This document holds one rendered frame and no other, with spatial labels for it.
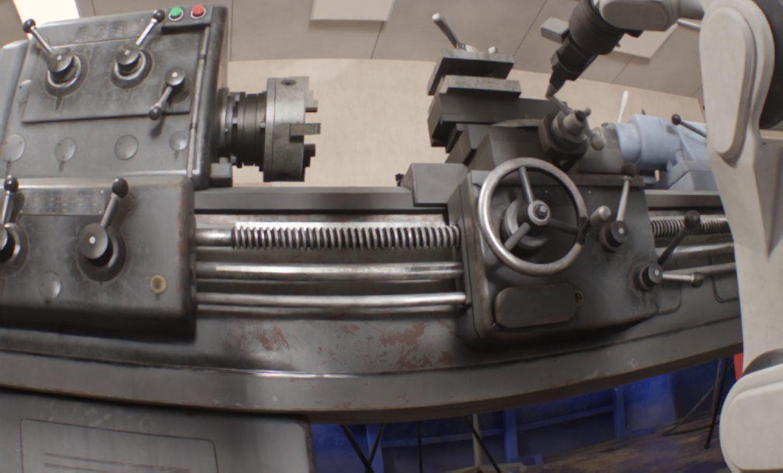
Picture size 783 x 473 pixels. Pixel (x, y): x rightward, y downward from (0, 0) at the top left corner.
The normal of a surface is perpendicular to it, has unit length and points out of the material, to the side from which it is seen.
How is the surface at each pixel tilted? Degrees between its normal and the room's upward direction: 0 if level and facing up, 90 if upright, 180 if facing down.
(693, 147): 70
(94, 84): 90
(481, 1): 180
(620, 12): 157
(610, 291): 90
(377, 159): 90
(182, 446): 90
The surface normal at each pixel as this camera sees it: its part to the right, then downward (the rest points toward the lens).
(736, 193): -0.90, 0.44
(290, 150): 0.19, 0.46
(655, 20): -0.30, 0.85
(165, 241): 0.20, -0.38
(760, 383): -0.99, 0.03
